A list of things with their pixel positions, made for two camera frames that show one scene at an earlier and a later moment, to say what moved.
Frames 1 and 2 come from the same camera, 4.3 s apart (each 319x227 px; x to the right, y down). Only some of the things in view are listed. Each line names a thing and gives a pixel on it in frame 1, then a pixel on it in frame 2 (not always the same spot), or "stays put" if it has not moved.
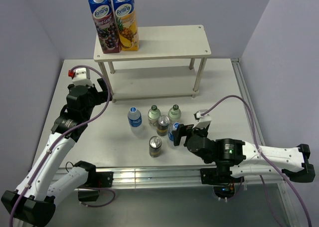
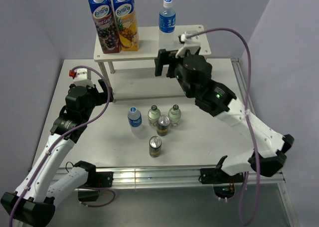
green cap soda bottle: (174, 114) stays put
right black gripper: (180, 131) -> (163, 58)
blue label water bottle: (173, 126) -> (167, 19)
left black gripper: (101, 97) stays put
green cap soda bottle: (153, 114) stays put
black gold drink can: (155, 146) stays put
